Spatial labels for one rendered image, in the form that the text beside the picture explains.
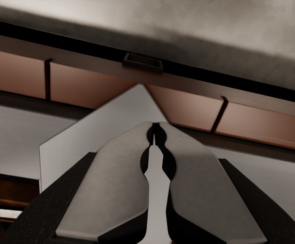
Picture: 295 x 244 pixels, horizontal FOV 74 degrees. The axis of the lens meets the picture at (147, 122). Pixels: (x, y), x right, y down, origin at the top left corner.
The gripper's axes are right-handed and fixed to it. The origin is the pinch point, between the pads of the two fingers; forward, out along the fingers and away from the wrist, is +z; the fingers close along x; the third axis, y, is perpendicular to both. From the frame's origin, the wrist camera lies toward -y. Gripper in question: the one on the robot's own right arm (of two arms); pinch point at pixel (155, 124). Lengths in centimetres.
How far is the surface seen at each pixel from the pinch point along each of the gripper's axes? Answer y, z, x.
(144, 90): -0.3, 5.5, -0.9
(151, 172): 9.2, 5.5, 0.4
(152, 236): 21.3, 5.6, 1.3
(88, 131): 4.3, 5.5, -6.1
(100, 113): 2.2, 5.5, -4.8
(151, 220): 17.7, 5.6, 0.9
